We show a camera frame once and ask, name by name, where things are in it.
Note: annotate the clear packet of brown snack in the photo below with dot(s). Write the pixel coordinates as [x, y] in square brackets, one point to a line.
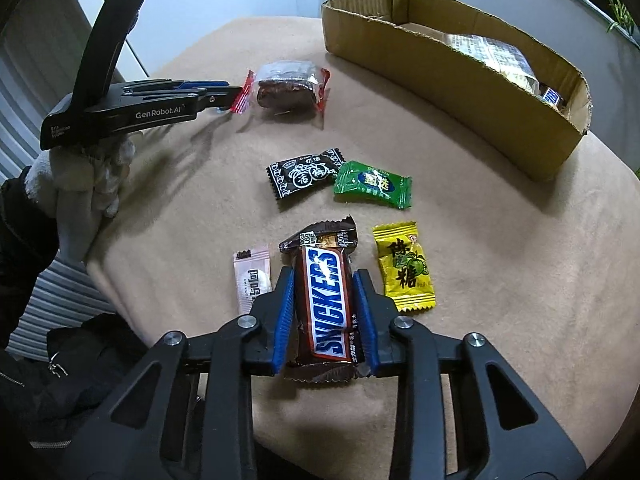
[282, 87]

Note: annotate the grey ribbed panel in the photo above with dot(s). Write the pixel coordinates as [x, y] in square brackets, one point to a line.
[20, 110]

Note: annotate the person's left hand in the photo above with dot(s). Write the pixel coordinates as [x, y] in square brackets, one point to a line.
[75, 185]

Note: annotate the potted spider plant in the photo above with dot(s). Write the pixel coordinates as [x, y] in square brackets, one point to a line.
[617, 10]

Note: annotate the yellow candy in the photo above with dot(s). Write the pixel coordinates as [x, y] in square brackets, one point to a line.
[402, 270]

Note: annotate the green candy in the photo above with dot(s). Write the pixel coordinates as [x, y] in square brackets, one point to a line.
[370, 182]

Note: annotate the black candy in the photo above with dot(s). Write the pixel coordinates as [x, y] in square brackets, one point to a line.
[305, 175]

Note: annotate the black jacket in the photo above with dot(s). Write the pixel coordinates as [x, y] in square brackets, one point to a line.
[75, 385]

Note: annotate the brown chocolate bar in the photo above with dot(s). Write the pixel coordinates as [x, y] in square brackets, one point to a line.
[322, 300]
[550, 96]

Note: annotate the large clear biscuit packet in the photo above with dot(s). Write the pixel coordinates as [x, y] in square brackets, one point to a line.
[480, 52]

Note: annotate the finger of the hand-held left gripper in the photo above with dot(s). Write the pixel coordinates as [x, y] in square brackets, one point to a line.
[220, 97]
[205, 84]

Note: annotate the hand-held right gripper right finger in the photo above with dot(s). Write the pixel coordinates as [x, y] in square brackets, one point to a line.
[362, 320]

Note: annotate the cardboard box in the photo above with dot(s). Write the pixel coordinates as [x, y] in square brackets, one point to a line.
[450, 70]

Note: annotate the pink sachet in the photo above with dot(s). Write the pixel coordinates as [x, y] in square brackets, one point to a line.
[252, 275]

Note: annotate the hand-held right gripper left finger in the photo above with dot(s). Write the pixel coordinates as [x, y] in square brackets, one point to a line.
[282, 320]

